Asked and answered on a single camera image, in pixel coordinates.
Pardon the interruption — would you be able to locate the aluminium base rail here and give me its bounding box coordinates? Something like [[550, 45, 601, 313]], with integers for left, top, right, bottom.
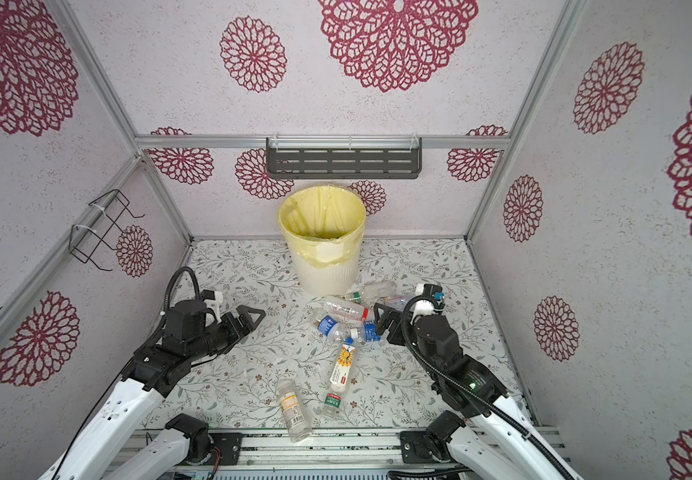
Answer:
[[116, 425, 563, 472]]

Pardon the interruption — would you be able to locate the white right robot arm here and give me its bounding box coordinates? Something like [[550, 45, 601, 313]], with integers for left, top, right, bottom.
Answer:
[[375, 297, 579, 479]]

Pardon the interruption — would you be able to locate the clear purple-label water bottle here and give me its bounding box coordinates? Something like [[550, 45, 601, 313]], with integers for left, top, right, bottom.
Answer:
[[381, 293, 414, 311]]

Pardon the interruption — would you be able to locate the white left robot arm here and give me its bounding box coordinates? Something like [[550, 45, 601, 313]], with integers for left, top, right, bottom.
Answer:
[[43, 296, 266, 479]]

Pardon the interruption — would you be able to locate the clear green-cap bottle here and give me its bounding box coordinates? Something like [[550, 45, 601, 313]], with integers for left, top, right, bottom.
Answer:
[[345, 280, 397, 305]]

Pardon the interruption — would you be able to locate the white sunflower-label bottle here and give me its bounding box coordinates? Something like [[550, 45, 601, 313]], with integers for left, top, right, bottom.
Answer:
[[329, 338, 356, 393]]

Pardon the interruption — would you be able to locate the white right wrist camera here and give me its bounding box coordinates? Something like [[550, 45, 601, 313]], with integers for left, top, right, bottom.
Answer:
[[412, 283, 445, 319]]

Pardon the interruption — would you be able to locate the cream ribbed waste bin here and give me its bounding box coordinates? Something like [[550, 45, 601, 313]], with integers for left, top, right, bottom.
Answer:
[[286, 232, 364, 296]]

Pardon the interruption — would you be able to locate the black wire wall rack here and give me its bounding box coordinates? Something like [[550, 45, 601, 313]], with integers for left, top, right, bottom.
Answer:
[[68, 189, 145, 272]]

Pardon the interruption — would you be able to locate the white red-cap bottle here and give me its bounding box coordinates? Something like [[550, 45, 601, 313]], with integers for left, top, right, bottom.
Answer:
[[324, 296, 377, 324]]

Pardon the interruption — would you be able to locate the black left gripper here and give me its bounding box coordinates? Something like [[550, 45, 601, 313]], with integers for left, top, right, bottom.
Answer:
[[189, 303, 266, 362]]

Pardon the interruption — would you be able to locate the yellow plastic bin liner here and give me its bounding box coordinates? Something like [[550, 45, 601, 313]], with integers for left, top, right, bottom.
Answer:
[[277, 185, 367, 268]]

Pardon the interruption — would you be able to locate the clear orange-label bottle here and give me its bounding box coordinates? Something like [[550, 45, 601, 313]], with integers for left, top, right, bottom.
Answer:
[[276, 378, 313, 443]]

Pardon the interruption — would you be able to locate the grey metal wall shelf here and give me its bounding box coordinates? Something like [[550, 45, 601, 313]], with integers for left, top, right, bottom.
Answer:
[[266, 137, 423, 180]]

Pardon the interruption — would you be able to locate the clear blue-label blue-cap bottle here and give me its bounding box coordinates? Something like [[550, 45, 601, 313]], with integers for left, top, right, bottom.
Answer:
[[351, 322, 382, 345]]

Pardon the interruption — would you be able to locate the blue-label water bottle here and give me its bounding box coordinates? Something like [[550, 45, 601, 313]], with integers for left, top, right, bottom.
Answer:
[[314, 309, 364, 343]]

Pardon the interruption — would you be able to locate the small green-label clear bottle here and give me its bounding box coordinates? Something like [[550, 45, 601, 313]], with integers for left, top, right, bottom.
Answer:
[[321, 391, 342, 418]]

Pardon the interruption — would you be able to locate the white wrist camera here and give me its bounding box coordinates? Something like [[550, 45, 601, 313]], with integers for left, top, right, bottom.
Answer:
[[412, 283, 445, 319], [201, 289, 224, 322]]

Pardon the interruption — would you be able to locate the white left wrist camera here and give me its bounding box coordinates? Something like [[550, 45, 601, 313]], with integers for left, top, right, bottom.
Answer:
[[201, 289, 224, 322]]

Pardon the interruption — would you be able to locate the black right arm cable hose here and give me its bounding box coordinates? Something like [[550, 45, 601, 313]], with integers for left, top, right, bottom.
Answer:
[[399, 296, 575, 480]]

